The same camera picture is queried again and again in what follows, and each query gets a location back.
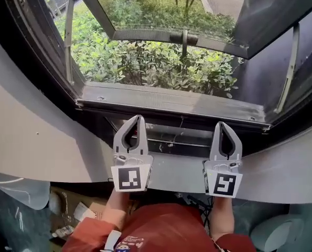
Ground crumpled white cloth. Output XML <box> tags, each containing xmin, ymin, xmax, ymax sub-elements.
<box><xmin>72</xmin><ymin>201</ymin><xmax>97</xmax><ymax>222</ymax></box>

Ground person's right forearm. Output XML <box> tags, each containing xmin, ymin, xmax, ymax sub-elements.
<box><xmin>210</xmin><ymin>195</ymin><xmax>235</xmax><ymax>242</ymax></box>

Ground white chest strap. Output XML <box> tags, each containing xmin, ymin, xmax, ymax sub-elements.
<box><xmin>103</xmin><ymin>229</ymin><xmax>123</xmax><ymax>252</ymax></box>

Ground black window handle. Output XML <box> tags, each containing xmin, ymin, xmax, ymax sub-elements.
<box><xmin>169</xmin><ymin>29</ymin><xmax>199</xmax><ymax>62</ymax></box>

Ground black waist device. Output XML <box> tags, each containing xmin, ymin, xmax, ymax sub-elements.
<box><xmin>186</xmin><ymin>194</ymin><xmax>214</xmax><ymax>212</ymax></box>

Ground person's left forearm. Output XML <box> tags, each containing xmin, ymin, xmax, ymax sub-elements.
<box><xmin>102</xmin><ymin>190</ymin><xmax>132</xmax><ymax>229</ymax></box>

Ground white plastic bag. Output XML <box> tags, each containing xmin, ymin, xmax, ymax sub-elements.
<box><xmin>49</xmin><ymin>191</ymin><xmax>62</xmax><ymax>215</ymax></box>

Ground window with dark frame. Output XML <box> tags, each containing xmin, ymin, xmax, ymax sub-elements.
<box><xmin>39</xmin><ymin>0</ymin><xmax>312</xmax><ymax>132</ymax></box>

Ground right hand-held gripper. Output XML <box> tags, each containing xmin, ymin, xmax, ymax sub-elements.
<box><xmin>202</xmin><ymin>121</ymin><xmax>244</xmax><ymax>199</ymax></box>

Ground open glass window sash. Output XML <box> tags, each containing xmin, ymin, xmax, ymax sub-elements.
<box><xmin>71</xmin><ymin>0</ymin><xmax>312</xmax><ymax>60</ymax></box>

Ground black window frame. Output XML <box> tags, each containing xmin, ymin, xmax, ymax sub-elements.
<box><xmin>0</xmin><ymin>0</ymin><xmax>312</xmax><ymax>159</ymax></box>

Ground person's red shirt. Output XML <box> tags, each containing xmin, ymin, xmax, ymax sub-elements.
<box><xmin>62</xmin><ymin>203</ymin><xmax>257</xmax><ymax>252</ymax></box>

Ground fixed glass pane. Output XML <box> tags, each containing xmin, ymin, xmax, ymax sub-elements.
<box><xmin>105</xmin><ymin>116</ymin><xmax>217</xmax><ymax>158</ymax></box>

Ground white toilet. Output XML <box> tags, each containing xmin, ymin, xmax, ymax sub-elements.
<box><xmin>0</xmin><ymin>170</ymin><xmax>51</xmax><ymax>211</ymax></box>

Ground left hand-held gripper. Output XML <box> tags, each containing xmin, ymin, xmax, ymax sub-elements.
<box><xmin>110</xmin><ymin>114</ymin><xmax>155</xmax><ymax>193</ymax></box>

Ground clear plastic water bottle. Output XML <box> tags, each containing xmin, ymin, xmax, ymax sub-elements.
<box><xmin>51</xmin><ymin>224</ymin><xmax>76</xmax><ymax>239</ymax></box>

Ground cardboard box with items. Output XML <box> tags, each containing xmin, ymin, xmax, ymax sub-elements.
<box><xmin>49</xmin><ymin>186</ymin><xmax>141</xmax><ymax>246</ymax></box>

